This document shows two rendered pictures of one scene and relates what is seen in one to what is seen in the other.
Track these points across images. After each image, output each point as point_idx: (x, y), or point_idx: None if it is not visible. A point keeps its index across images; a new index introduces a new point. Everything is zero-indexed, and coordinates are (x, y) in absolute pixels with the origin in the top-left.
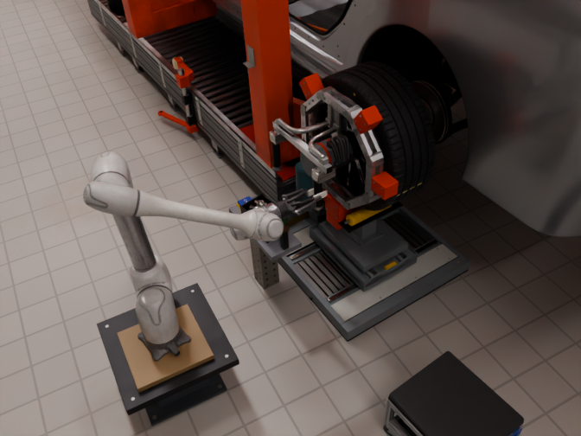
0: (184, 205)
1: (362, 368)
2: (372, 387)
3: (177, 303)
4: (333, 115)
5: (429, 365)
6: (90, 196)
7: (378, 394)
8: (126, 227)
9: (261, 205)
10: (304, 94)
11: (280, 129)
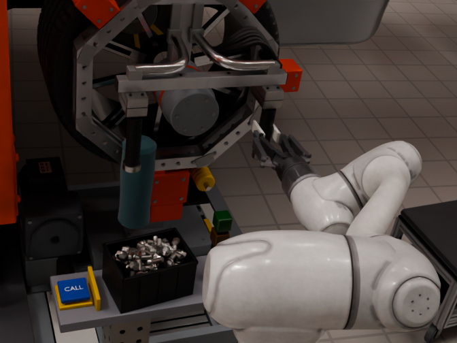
0: (369, 216)
1: (332, 335)
2: (363, 335)
3: None
4: (180, 19)
5: (422, 229)
6: (438, 291)
7: (375, 333)
8: None
9: (140, 250)
10: (94, 20)
11: (147, 81)
